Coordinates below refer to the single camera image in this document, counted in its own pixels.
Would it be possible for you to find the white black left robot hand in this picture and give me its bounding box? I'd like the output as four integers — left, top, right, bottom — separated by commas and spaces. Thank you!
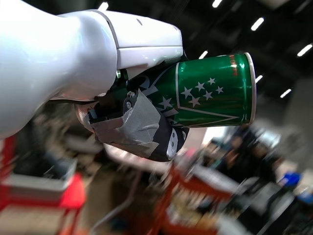
0, 0, 190, 163

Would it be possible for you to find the green Chilsung cider can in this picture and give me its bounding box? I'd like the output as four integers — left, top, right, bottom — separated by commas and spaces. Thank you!
111, 52, 257, 128

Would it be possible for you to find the red storage box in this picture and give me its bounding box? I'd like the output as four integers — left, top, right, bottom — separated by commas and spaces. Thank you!
0, 171, 87, 213

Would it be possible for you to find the orange tool cart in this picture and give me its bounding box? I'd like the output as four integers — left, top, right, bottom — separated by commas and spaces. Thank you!
156, 160, 242, 235

